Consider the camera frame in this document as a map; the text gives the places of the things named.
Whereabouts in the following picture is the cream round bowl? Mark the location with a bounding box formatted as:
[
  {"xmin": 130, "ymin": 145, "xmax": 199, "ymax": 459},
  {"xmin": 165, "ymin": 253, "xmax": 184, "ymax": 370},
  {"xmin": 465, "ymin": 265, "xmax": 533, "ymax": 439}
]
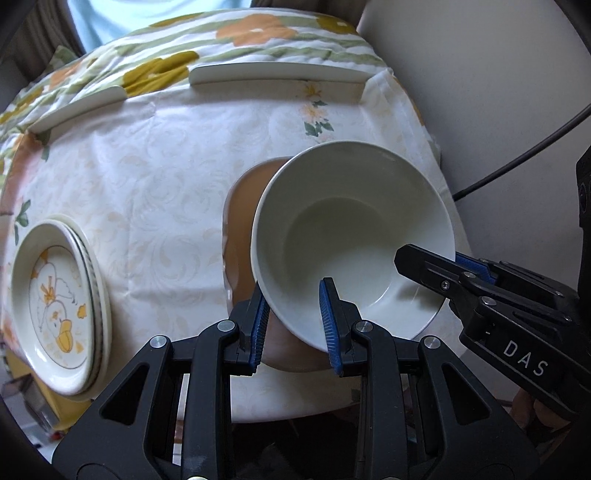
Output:
[{"xmin": 250, "ymin": 141, "xmax": 456, "ymax": 354}]

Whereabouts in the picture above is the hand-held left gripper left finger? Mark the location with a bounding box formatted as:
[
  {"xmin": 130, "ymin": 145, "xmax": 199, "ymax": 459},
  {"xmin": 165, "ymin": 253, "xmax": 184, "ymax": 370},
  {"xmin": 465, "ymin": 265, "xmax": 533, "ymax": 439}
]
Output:
[{"xmin": 53, "ymin": 290, "xmax": 271, "ymax": 480}]

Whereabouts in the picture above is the person's right hand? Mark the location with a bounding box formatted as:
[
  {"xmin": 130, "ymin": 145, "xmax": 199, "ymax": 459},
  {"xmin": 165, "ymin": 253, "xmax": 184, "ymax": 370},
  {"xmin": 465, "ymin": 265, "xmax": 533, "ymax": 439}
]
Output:
[{"xmin": 510, "ymin": 388, "xmax": 561, "ymax": 435}]

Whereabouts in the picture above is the white patterned tablecloth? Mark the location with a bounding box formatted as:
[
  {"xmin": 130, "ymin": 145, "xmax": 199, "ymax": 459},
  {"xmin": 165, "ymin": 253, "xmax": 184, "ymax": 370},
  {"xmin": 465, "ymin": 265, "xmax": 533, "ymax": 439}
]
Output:
[{"xmin": 0, "ymin": 69, "xmax": 467, "ymax": 423}]

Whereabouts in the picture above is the floral pillow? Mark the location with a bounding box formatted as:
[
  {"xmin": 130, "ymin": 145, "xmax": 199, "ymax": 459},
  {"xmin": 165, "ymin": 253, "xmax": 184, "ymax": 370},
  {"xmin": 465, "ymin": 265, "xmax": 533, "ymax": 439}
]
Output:
[{"xmin": 46, "ymin": 45, "xmax": 80, "ymax": 71}]

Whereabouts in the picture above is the deep duck print plate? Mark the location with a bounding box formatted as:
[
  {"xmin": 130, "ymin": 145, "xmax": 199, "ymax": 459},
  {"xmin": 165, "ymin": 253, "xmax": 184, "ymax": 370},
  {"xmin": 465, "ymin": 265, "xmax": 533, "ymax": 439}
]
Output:
[{"xmin": 10, "ymin": 220, "xmax": 100, "ymax": 396}]

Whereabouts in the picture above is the pink plate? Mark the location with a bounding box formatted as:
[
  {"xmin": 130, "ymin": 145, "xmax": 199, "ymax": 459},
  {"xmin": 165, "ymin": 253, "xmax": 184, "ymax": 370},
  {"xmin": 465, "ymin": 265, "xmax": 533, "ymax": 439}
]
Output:
[{"xmin": 223, "ymin": 157, "xmax": 365, "ymax": 372}]

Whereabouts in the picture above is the black cable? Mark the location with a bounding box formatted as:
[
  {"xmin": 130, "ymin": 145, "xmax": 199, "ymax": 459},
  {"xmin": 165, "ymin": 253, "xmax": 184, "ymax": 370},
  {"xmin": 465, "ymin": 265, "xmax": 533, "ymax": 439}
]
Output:
[{"xmin": 451, "ymin": 104, "xmax": 591, "ymax": 201}]

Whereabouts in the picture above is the light blue window curtain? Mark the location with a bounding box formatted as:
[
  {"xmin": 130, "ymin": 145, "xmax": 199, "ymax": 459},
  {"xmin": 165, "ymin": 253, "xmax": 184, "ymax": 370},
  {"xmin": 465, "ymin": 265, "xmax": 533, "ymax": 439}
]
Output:
[{"xmin": 67, "ymin": 0, "xmax": 252, "ymax": 58}]

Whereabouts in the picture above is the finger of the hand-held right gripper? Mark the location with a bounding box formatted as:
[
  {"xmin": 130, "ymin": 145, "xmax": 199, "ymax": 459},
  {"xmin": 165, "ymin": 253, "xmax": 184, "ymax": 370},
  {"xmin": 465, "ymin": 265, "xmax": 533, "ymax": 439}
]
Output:
[
  {"xmin": 394, "ymin": 244, "xmax": 491, "ymax": 324},
  {"xmin": 455, "ymin": 253, "xmax": 578, "ymax": 301}
]

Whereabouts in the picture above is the brown curtain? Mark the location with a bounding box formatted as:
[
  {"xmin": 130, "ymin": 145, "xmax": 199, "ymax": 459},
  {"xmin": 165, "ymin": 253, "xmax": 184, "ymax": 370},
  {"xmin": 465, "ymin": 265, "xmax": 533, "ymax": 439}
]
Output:
[{"xmin": 0, "ymin": 0, "xmax": 88, "ymax": 100}]

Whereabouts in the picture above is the floral striped blanket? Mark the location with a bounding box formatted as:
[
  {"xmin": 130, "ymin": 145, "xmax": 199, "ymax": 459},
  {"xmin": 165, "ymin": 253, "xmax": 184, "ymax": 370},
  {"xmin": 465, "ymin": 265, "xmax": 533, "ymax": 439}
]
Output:
[{"xmin": 0, "ymin": 10, "xmax": 393, "ymax": 222}]

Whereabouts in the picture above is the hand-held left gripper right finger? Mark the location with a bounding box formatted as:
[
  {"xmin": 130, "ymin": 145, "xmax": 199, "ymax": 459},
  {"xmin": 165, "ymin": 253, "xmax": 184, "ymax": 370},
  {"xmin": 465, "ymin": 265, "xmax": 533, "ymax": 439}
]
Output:
[{"xmin": 320, "ymin": 277, "xmax": 541, "ymax": 480}]

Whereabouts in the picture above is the long white rectangular plate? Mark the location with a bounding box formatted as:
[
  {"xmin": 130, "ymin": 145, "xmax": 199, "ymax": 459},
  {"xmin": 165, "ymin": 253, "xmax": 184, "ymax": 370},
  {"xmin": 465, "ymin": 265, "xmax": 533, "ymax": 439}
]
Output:
[{"xmin": 189, "ymin": 61, "xmax": 370, "ymax": 103}]

